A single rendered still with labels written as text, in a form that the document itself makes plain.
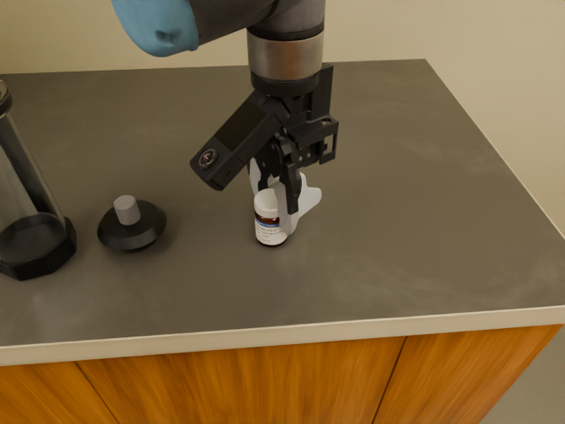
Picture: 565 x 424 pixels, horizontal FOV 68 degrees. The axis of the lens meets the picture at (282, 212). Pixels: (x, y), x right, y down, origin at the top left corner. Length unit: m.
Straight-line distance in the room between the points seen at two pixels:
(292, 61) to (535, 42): 0.94
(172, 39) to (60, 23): 0.82
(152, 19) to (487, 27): 0.98
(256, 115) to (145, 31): 0.16
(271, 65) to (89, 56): 0.76
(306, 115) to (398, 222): 0.23
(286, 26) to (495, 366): 0.61
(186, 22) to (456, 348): 0.57
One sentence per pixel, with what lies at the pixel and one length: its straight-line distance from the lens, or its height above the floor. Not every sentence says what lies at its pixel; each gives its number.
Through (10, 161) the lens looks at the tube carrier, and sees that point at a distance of 0.53.
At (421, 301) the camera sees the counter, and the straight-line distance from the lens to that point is 0.55.
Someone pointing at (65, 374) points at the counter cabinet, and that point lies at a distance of 0.69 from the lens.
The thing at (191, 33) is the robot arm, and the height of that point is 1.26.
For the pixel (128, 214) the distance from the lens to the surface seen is 0.58.
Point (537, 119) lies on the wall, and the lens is 1.43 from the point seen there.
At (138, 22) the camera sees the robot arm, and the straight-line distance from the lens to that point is 0.33.
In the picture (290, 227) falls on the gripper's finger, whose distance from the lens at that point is 0.53.
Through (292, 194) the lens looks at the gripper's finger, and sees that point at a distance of 0.47.
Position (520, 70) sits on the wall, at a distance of 1.30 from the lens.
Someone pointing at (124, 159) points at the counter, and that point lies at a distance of 0.77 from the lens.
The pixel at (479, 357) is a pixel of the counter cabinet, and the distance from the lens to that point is 0.75.
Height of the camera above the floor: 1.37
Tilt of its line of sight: 44 degrees down
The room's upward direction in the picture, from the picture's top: straight up
